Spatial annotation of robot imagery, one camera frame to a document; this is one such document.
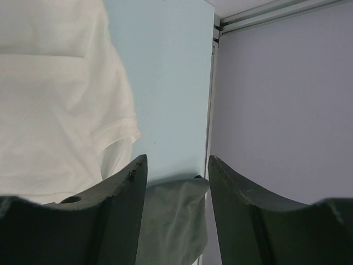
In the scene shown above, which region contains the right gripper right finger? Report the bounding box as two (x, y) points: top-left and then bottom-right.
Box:
(208, 156), (352, 264)

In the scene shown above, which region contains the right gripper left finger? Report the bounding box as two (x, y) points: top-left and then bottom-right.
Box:
(1, 155), (148, 264)

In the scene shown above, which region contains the white floral t-shirt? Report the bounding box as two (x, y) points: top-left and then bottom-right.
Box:
(1, 1), (140, 204)

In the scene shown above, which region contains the folded dark grey t-shirt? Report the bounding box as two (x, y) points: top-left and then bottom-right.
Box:
(136, 177), (210, 265)

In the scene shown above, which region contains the aluminium corner frame post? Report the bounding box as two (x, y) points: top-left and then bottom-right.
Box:
(210, 1), (352, 181)

